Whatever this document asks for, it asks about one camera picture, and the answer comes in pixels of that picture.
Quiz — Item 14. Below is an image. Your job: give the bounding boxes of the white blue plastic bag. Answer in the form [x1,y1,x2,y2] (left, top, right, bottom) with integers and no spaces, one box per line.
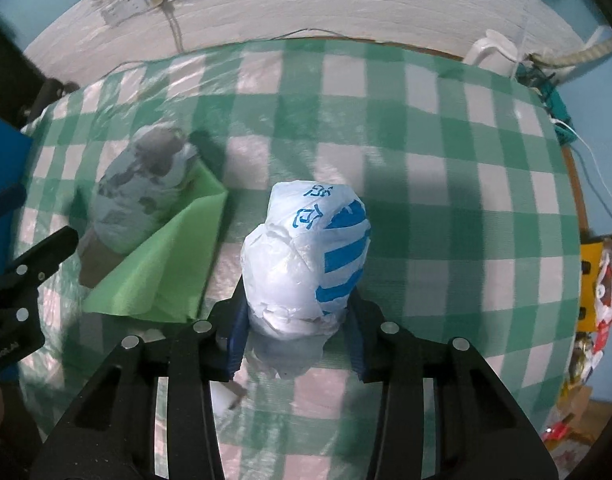
[241,180,372,341]

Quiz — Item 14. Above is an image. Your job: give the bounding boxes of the neon green foam sheet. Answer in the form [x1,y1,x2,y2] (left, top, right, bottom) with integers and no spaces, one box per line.
[78,162,228,323]

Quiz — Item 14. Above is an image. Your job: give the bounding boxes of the blue cardboard box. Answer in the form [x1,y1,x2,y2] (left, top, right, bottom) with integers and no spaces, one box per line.
[0,118,33,275]

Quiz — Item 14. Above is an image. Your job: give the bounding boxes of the camouflage wrapped bundle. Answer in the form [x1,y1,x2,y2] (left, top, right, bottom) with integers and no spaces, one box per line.
[77,122,199,288]

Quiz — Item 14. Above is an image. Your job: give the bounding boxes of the green checkered plastic tablecloth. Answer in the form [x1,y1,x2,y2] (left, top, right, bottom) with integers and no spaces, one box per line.
[10,38,584,480]

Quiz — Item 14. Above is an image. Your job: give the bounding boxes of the yellow sign board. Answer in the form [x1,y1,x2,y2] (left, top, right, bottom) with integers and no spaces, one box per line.
[577,238,604,333]

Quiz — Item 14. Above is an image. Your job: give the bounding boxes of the white plastic bag pile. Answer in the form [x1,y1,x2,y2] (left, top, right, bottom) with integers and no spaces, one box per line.
[594,243,612,325]

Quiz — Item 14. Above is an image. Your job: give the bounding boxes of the teal plastic basket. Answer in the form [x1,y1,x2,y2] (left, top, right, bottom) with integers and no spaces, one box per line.
[515,63,577,146]

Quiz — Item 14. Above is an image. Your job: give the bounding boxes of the white electric kettle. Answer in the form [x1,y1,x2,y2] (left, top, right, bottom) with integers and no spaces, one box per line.
[462,29,518,77]

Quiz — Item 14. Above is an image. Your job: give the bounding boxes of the white charging cable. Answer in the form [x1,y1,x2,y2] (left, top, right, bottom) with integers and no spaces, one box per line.
[509,0,612,236]

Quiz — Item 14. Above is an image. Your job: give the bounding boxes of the grey plug and cable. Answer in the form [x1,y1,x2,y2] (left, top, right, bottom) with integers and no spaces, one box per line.
[148,0,188,54]

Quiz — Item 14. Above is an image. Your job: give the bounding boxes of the beige corrugated hose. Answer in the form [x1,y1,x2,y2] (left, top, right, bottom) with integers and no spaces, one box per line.
[530,34,612,70]

